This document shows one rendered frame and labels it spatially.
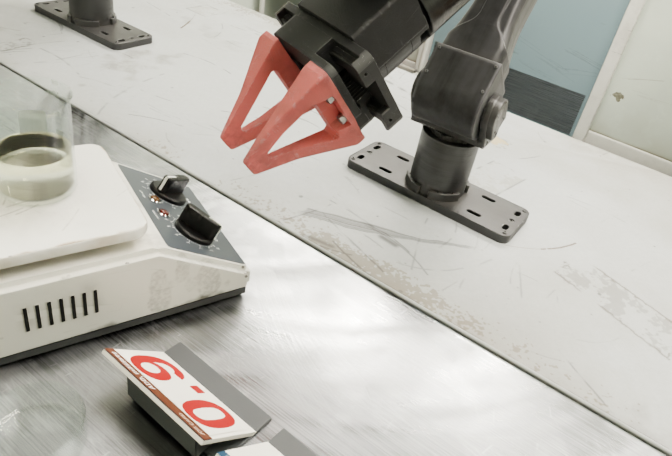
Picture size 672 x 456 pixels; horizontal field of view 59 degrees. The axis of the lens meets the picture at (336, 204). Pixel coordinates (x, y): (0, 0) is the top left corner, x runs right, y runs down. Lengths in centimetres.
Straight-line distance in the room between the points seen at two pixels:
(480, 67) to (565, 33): 267
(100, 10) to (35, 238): 62
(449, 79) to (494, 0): 9
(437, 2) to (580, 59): 284
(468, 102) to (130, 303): 34
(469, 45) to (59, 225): 39
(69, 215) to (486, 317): 33
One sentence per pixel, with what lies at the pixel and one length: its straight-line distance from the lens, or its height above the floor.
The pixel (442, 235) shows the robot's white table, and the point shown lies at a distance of 61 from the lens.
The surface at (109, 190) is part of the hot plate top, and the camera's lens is 45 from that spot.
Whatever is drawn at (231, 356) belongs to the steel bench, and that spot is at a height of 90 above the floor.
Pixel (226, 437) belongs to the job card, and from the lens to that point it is 37.
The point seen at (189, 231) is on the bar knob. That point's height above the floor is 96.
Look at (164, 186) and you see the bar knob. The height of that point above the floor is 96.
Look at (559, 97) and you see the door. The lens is 331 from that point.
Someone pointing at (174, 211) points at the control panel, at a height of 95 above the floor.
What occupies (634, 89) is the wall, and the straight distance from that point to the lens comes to 324.
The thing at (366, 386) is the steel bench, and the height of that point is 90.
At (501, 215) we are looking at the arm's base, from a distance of 65.
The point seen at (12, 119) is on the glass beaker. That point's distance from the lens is 40.
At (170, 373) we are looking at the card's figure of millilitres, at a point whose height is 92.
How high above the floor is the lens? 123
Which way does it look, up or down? 33 degrees down
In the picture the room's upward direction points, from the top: 11 degrees clockwise
